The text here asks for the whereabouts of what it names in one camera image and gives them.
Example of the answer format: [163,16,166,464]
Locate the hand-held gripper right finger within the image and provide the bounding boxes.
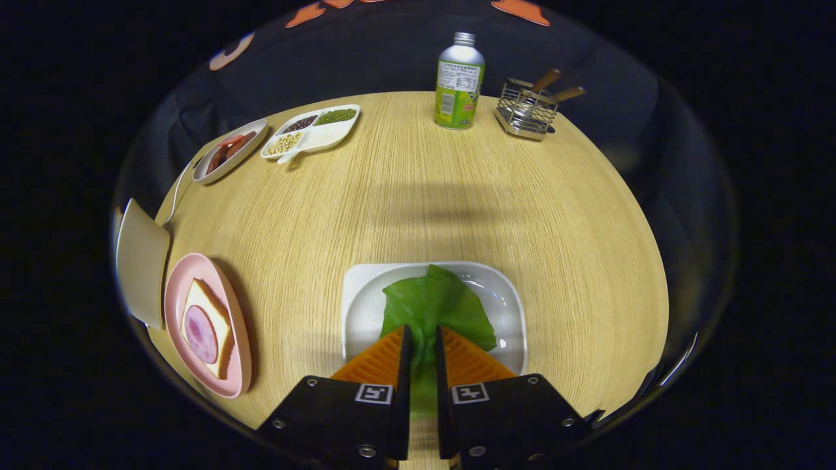
[434,324,595,470]

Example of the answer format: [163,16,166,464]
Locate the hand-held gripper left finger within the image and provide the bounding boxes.
[255,324,413,470]

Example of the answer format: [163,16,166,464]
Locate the green lettuce leaf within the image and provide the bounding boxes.
[380,264,498,418]

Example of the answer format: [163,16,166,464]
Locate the white rectangular plate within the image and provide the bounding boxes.
[341,262,528,377]

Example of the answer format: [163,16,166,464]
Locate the round ham slice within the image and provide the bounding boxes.
[184,305,219,365]

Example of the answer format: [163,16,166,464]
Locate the plain bread slice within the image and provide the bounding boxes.
[180,278,234,381]

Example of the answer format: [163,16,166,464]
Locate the pink plate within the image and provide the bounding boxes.
[163,253,253,400]

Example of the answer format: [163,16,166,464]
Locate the white toaster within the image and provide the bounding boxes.
[116,198,172,330]

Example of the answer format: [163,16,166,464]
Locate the pile of yellow soybeans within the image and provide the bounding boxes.
[266,133,303,156]

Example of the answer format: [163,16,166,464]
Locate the divided white dish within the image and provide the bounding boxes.
[260,104,361,165]

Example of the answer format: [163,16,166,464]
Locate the round white plate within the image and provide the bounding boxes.
[192,118,268,185]

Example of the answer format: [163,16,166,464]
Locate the green and silver bottle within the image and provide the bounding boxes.
[434,32,486,131]

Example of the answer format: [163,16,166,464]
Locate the black backdrop cloth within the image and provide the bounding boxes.
[118,0,735,392]

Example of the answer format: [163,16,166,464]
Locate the white power cable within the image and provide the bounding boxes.
[161,157,203,227]

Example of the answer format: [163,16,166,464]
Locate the metal wire utensil holder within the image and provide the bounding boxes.
[494,78,559,142]

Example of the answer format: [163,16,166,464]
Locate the wooden handled utensil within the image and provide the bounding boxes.
[522,69,562,99]
[539,86,587,105]

